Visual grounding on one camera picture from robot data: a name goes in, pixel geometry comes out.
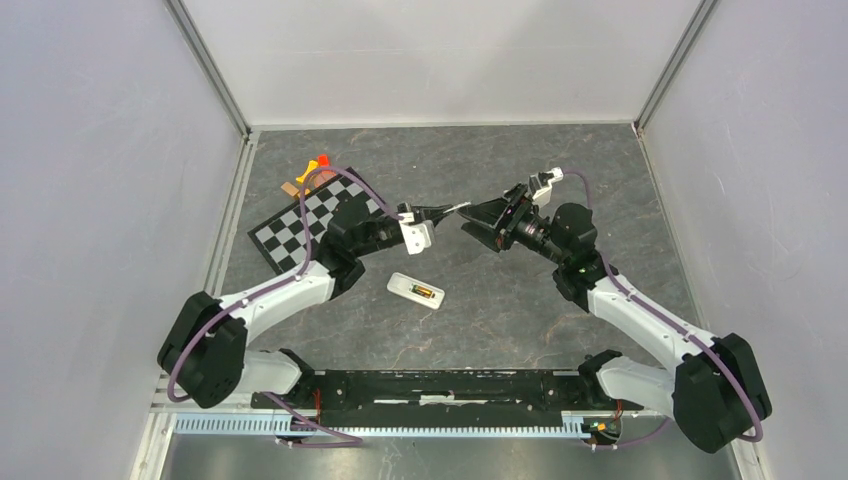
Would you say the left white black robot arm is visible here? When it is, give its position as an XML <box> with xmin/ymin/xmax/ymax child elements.
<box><xmin>157</xmin><ymin>199</ymin><xmax>455</xmax><ymax>409</ymax></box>

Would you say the brown toy block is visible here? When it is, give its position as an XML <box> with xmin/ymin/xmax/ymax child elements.
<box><xmin>281</xmin><ymin>182</ymin><xmax>301</xmax><ymax>199</ymax></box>

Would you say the checkerboard calibration plate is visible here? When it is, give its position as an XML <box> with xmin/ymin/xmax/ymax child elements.
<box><xmin>248</xmin><ymin>177</ymin><xmax>383</xmax><ymax>274</ymax></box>

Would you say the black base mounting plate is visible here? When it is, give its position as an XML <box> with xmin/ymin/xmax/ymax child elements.
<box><xmin>282</xmin><ymin>369</ymin><xmax>642</xmax><ymax>428</ymax></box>

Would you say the white slotted cable duct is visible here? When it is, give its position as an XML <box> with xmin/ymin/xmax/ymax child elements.
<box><xmin>173</xmin><ymin>412</ymin><xmax>612</xmax><ymax>440</ymax></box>

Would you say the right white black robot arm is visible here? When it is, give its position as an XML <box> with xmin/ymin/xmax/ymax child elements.
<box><xmin>458</xmin><ymin>184</ymin><xmax>773</xmax><ymax>453</ymax></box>

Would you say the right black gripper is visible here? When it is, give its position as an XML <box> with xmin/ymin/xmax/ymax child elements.
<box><xmin>457</xmin><ymin>182</ymin><xmax>568</xmax><ymax>266</ymax></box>

